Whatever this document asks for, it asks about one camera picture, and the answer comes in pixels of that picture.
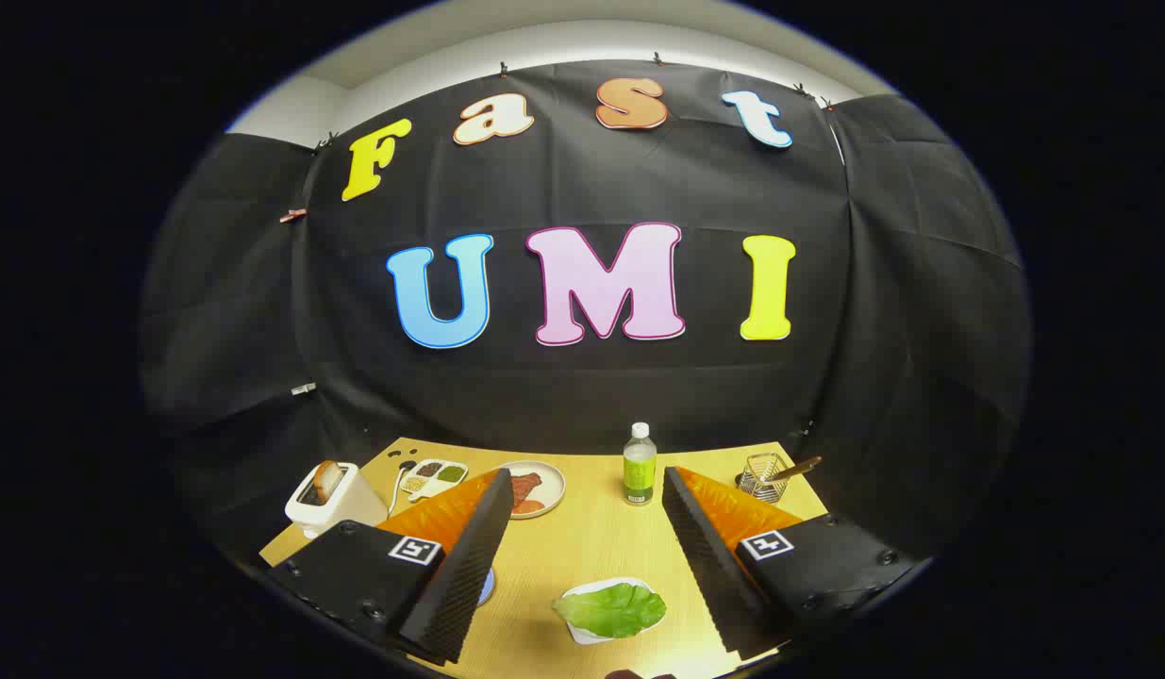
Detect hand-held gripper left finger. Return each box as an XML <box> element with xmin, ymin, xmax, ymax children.
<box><xmin>266</xmin><ymin>468</ymin><xmax>516</xmax><ymax>664</ymax></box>

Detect white toaster cable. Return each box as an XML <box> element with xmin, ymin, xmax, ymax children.
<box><xmin>387</xmin><ymin>459</ymin><xmax>418</xmax><ymax>515</ymax></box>

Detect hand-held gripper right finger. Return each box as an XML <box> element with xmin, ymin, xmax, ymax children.
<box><xmin>662</xmin><ymin>465</ymin><xmax>923</xmax><ymax>661</ymax></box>

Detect white toaster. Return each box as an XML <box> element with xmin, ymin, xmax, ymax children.
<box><xmin>285</xmin><ymin>461</ymin><xmax>390</xmax><ymax>539</ymax></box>

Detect green lettuce leaf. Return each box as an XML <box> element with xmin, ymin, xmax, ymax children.
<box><xmin>552</xmin><ymin>583</ymin><xmax>668</xmax><ymax>639</ymax></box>

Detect white divided dish with beans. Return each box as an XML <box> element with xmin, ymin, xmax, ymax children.
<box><xmin>399</xmin><ymin>458</ymin><xmax>470</xmax><ymax>501</ymax></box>

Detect round white plate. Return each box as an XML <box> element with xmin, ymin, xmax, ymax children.
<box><xmin>495</xmin><ymin>460</ymin><xmax>566</xmax><ymax>521</ymax></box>

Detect black backdrop cloth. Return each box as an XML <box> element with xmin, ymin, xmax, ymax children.
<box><xmin>139</xmin><ymin>58</ymin><xmax>1034</xmax><ymax>567</ymax></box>

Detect green label plastic bottle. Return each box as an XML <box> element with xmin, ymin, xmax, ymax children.
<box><xmin>624</xmin><ymin>422</ymin><xmax>657</xmax><ymax>506</ymax></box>

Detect small white oval plate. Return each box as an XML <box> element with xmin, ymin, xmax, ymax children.
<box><xmin>560</xmin><ymin>577</ymin><xmax>657</xmax><ymax>646</ymax></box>

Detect wire mesh basket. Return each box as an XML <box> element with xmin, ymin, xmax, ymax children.
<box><xmin>739</xmin><ymin>453</ymin><xmax>791</xmax><ymax>505</ymax></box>

